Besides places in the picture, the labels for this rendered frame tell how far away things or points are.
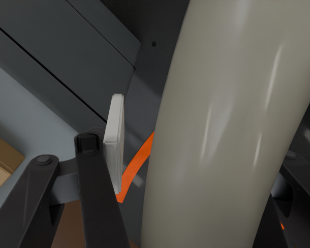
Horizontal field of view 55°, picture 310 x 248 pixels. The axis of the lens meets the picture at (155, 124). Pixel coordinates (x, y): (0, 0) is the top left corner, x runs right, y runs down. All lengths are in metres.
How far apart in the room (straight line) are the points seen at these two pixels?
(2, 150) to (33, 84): 0.07
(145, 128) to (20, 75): 0.87
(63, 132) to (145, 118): 0.84
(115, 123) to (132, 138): 1.00
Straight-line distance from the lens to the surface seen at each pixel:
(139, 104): 1.10
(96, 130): 0.17
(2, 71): 0.29
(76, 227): 1.46
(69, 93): 0.33
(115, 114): 0.17
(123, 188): 1.27
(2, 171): 0.29
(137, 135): 1.14
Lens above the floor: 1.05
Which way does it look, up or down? 67 degrees down
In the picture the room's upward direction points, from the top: 179 degrees clockwise
